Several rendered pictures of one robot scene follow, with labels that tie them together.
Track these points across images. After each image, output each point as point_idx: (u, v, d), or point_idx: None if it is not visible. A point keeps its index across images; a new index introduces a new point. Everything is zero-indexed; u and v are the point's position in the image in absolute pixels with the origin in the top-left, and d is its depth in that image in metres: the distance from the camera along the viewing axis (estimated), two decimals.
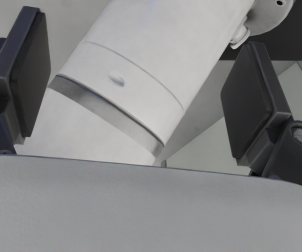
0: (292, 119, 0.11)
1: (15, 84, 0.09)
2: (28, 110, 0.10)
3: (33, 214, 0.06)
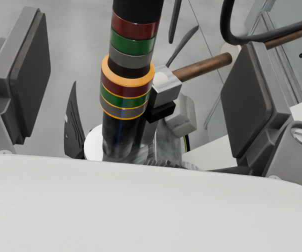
0: (292, 119, 0.11)
1: (15, 84, 0.09)
2: (28, 110, 0.10)
3: (33, 214, 0.06)
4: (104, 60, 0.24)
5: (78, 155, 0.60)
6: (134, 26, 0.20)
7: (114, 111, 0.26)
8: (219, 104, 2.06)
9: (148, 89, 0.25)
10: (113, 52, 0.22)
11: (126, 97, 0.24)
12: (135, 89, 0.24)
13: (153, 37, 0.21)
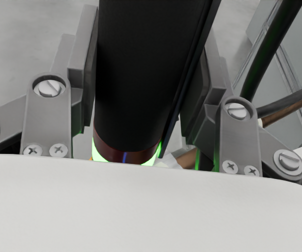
0: (233, 96, 0.11)
1: (89, 76, 0.10)
2: (91, 101, 0.11)
3: (33, 214, 0.06)
4: None
5: None
6: (125, 154, 0.13)
7: None
8: None
9: None
10: None
11: None
12: None
13: (153, 157, 0.15)
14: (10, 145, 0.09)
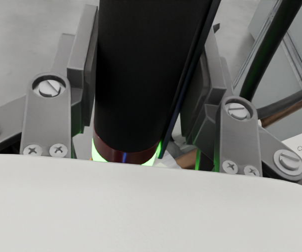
0: (233, 96, 0.11)
1: (89, 76, 0.10)
2: (91, 101, 0.11)
3: (33, 214, 0.06)
4: None
5: None
6: (124, 154, 0.14)
7: None
8: None
9: None
10: None
11: None
12: None
13: (152, 157, 0.15)
14: (10, 145, 0.09)
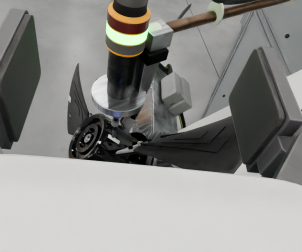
0: None
1: None
2: (14, 115, 0.10)
3: (33, 214, 0.06)
4: (109, 5, 0.30)
5: (100, 117, 0.62)
6: None
7: (117, 49, 0.31)
8: (216, 97, 2.12)
9: (145, 29, 0.31)
10: None
11: (128, 34, 0.30)
12: (134, 27, 0.29)
13: None
14: None
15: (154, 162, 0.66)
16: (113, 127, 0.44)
